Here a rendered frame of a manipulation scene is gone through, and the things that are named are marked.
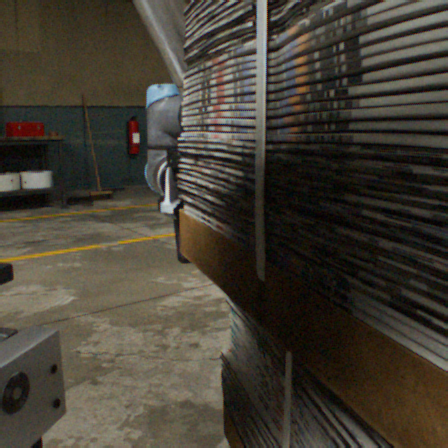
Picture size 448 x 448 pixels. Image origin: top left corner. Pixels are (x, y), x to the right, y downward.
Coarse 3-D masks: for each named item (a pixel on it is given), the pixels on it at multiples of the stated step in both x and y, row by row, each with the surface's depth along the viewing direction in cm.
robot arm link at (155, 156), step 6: (150, 150) 81; (156, 150) 80; (162, 150) 80; (150, 156) 82; (156, 156) 81; (162, 156) 80; (150, 162) 82; (156, 162) 80; (150, 168) 82; (150, 174) 81; (150, 180) 82; (150, 186) 85; (156, 192) 85
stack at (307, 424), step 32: (224, 352) 51; (256, 352) 42; (288, 352) 33; (224, 384) 52; (256, 384) 43; (288, 384) 33; (320, 384) 29; (256, 416) 41; (288, 416) 33; (320, 416) 29; (352, 416) 25
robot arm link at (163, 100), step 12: (156, 84) 79; (168, 84) 78; (156, 96) 78; (168, 96) 78; (180, 96) 77; (156, 108) 79; (168, 108) 77; (156, 120) 79; (168, 120) 77; (156, 132) 80; (168, 132) 79; (180, 132) 76; (156, 144) 80; (168, 144) 80
